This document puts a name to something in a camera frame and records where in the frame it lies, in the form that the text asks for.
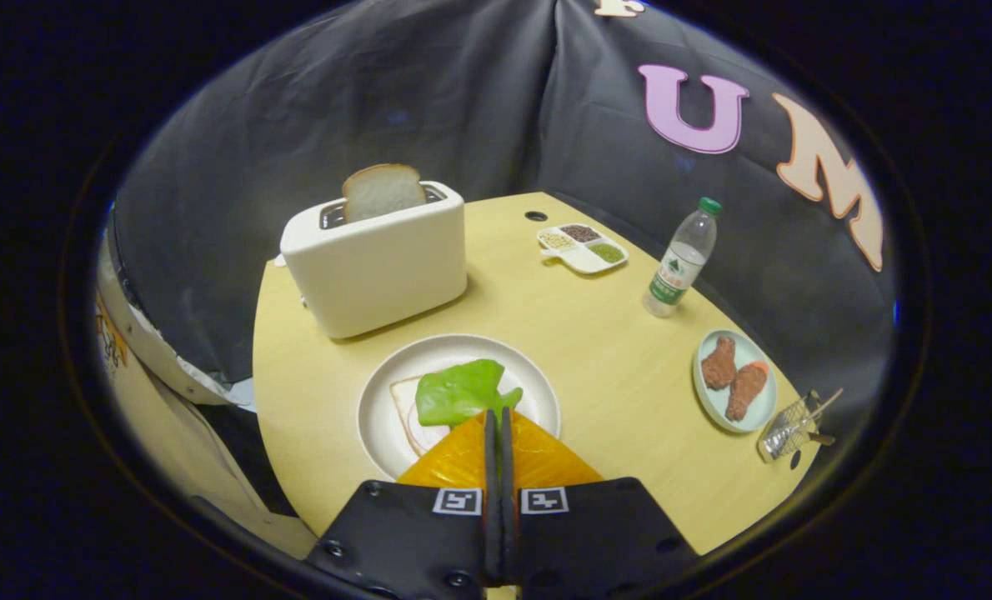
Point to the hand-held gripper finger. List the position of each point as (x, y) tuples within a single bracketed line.
[(508, 500), (493, 500)]

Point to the green lettuce leaf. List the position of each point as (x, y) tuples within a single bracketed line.
[(463, 387)]

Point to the brown-crusted bread slice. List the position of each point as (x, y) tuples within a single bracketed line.
[(383, 192)]

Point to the pale bread slice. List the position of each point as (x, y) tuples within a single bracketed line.
[(404, 408)]

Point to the large cream round plate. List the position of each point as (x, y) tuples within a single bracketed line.
[(429, 354)]

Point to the brown fried meat piece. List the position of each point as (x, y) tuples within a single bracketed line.
[(718, 364)]

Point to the white three-compartment seasoning tray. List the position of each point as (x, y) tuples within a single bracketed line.
[(583, 260)]

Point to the white toaster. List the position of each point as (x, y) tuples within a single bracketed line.
[(379, 267)]

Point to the orange-tipped fried meat piece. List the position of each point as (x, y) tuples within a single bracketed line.
[(746, 390)]

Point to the dark round table grommet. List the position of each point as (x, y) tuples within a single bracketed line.
[(535, 216)]

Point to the light blue round plate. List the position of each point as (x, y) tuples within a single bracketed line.
[(753, 348)]

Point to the clear green-capped water bottle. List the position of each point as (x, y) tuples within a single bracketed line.
[(679, 267)]

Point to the beige side furniture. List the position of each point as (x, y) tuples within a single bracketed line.
[(179, 450)]

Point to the short brown wooden stick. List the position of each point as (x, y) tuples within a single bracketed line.
[(823, 438)]

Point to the thin wooden stick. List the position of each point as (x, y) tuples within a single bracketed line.
[(825, 404)]

